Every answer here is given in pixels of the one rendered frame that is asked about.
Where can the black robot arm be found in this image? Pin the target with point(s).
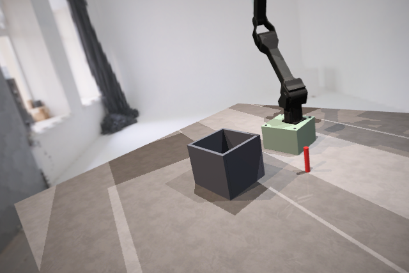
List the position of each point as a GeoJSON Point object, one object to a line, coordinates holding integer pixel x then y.
{"type": "Point", "coordinates": [293, 90]}

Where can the red peg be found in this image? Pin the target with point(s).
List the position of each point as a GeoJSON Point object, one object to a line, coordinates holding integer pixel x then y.
{"type": "Point", "coordinates": [307, 160]}

